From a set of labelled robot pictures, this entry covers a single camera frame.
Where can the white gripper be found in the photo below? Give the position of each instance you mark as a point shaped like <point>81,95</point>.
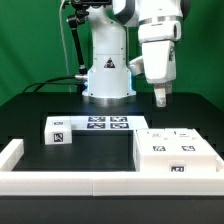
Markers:
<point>160,68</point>

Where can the white cabinet body box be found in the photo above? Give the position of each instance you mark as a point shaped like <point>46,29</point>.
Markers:
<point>178,162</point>

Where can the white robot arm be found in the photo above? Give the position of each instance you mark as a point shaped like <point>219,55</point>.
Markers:
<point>130,38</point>

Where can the white cabinet top block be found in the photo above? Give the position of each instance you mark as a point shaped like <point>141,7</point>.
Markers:
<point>58,130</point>

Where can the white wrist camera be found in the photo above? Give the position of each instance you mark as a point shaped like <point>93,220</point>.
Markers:
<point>136,66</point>

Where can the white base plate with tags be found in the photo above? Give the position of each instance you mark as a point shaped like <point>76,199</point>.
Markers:
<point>108,122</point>

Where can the white u-shaped boundary frame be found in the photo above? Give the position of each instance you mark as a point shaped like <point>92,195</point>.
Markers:
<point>41,183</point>

